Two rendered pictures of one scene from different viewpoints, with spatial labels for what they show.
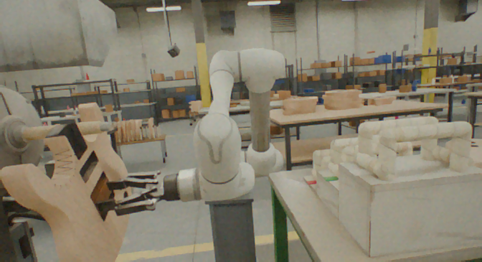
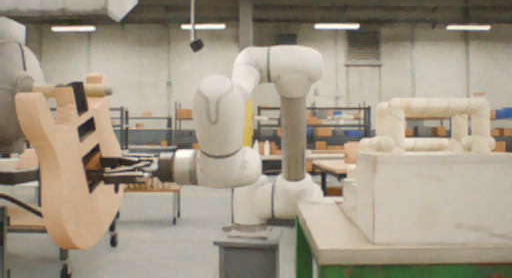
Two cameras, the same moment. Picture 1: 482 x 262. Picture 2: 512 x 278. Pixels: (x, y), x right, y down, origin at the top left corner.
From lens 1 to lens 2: 32 cm
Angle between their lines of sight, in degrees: 12
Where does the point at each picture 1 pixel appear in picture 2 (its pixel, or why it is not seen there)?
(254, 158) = (284, 189)
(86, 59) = (106, 9)
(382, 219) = (388, 197)
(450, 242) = (473, 238)
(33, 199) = (35, 127)
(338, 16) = (441, 51)
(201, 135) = (200, 91)
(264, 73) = (296, 72)
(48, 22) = not seen: outside the picture
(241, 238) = not seen: outside the picture
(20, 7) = not seen: outside the picture
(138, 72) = (159, 106)
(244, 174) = (248, 157)
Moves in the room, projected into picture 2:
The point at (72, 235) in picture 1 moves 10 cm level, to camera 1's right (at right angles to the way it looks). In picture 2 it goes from (58, 183) to (103, 184)
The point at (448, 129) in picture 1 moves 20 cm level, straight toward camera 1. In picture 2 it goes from (461, 102) to (417, 93)
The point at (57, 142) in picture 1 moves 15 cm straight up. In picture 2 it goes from (63, 92) to (64, 27)
